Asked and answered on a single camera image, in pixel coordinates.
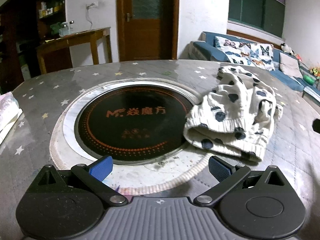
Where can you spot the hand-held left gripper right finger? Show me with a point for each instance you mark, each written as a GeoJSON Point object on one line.
{"type": "Point", "coordinates": [220, 168]}

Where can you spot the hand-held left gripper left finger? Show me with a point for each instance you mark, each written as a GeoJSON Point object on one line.
{"type": "Point", "coordinates": [101, 167]}

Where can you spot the white polka dot pants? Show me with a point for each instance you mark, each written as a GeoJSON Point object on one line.
{"type": "Point", "coordinates": [240, 105]}

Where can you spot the black round induction cooktop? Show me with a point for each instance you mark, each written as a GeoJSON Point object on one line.
{"type": "Point", "coordinates": [135, 120]}

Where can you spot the grey star table cover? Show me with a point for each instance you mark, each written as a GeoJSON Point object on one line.
{"type": "Point", "coordinates": [37, 130]}

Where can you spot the white plastic package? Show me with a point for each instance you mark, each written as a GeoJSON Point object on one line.
{"type": "Point", "coordinates": [8, 115]}

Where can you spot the blue sofa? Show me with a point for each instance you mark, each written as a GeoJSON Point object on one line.
{"type": "Point", "coordinates": [285, 76]}

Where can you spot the butterfly print pillow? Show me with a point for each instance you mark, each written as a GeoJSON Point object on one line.
{"type": "Point", "coordinates": [247, 52]}

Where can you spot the grey cushion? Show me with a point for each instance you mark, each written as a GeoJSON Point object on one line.
{"type": "Point", "coordinates": [290, 65]}

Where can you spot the green toy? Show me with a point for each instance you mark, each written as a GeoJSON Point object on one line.
{"type": "Point", "coordinates": [310, 80]}

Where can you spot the wooden side table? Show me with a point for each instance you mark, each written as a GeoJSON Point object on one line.
{"type": "Point", "coordinates": [75, 36]}

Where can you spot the colourful toy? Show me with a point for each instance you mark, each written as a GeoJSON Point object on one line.
{"type": "Point", "coordinates": [315, 71]}

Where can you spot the black and white plush toy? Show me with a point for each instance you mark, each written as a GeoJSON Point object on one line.
{"type": "Point", "coordinates": [287, 48]}

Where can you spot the brown wooden door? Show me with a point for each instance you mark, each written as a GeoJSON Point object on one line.
{"type": "Point", "coordinates": [147, 35]}

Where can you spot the glass bottle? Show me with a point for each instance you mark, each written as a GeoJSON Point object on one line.
{"type": "Point", "coordinates": [71, 27]}
{"type": "Point", "coordinates": [63, 29]}

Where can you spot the dark wooden shelf cabinet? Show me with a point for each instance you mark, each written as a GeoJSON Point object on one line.
{"type": "Point", "coordinates": [15, 42]}

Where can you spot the dark window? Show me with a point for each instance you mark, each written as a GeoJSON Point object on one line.
{"type": "Point", "coordinates": [255, 5]}

